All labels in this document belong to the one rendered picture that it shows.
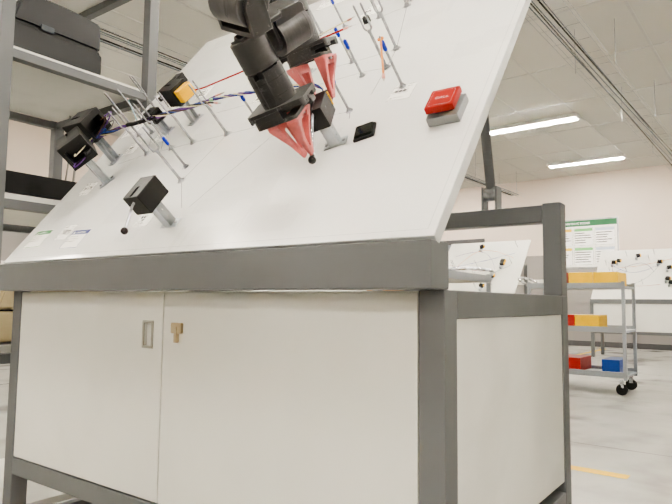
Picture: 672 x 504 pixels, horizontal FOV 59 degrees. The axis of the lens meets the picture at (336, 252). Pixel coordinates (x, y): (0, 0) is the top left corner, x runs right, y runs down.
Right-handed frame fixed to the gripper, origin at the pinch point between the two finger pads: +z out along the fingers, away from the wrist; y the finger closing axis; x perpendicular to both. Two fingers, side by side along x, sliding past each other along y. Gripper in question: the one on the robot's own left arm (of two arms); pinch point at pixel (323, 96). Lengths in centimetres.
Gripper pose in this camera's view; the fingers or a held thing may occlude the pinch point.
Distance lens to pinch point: 111.9
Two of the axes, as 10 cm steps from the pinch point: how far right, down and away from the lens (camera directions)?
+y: -8.8, 2.2, 4.1
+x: -3.2, 3.6, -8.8
